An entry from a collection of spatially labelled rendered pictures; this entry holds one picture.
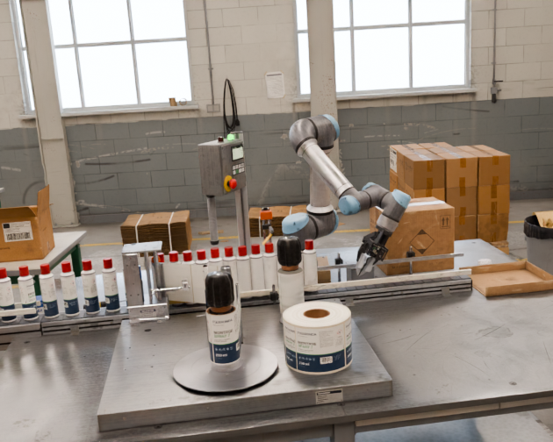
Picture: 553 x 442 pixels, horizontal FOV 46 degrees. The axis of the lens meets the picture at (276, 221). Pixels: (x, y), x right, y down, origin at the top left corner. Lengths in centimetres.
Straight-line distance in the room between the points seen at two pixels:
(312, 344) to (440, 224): 112
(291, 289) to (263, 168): 567
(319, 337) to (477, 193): 411
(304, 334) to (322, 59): 602
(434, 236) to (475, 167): 298
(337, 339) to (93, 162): 649
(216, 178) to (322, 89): 535
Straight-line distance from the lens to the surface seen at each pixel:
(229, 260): 246
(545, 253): 463
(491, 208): 586
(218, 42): 776
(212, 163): 241
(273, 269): 249
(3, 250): 387
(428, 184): 568
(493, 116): 811
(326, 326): 185
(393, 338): 226
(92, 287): 251
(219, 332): 188
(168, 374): 199
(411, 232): 278
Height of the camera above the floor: 174
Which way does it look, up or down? 13 degrees down
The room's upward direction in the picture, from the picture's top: 4 degrees counter-clockwise
